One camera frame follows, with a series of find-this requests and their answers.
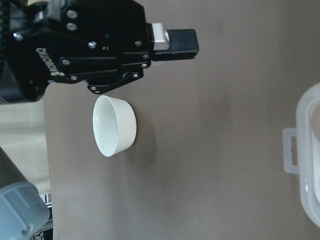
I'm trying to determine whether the clear plastic egg box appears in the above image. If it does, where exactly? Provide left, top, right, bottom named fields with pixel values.
left=282, top=83, right=320, bottom=226

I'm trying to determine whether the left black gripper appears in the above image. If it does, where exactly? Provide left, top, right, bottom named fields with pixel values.
left=0, top=0, right=147, bottom=102

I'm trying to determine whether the white round bowl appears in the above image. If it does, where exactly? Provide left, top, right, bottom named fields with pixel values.
left=92, top=95, right=137, bottom=157

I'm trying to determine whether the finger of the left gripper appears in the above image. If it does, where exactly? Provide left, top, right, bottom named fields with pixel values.
left=58, top=23, right=199, bottom=73

